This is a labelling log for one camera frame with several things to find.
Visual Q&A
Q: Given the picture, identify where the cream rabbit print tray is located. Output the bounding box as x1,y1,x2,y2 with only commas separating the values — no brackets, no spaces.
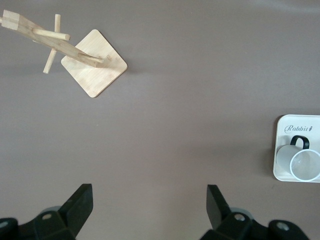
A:
272,114,320,183

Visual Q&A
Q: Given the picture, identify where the white mug with black handle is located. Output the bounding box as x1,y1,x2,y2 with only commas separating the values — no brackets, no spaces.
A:
275,135,320,182

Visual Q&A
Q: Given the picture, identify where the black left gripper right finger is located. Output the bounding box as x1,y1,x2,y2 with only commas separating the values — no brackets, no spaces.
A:
199,184,311,240

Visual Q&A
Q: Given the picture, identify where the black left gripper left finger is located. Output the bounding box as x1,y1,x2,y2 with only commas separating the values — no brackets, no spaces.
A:
0,183,95,240

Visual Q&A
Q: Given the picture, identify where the wooden cup rack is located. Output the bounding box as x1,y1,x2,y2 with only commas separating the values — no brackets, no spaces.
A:
0,9,128,99

